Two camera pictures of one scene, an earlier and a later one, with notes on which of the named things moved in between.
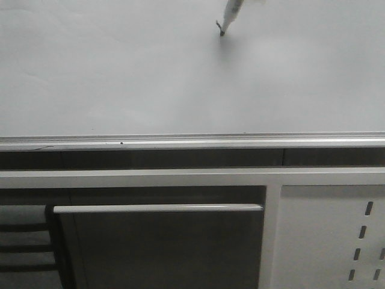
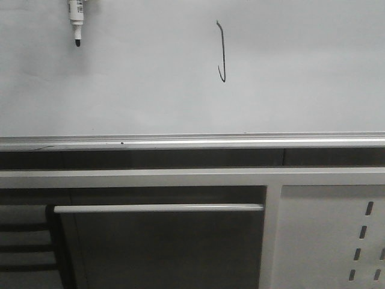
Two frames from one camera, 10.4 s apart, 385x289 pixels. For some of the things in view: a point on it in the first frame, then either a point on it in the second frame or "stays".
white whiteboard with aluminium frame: x=159 y=74 stays
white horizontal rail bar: x=112 y=208 stays
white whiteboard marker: x=231 y=11 -> x=76 y=15
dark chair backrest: x=30 y=250 stays
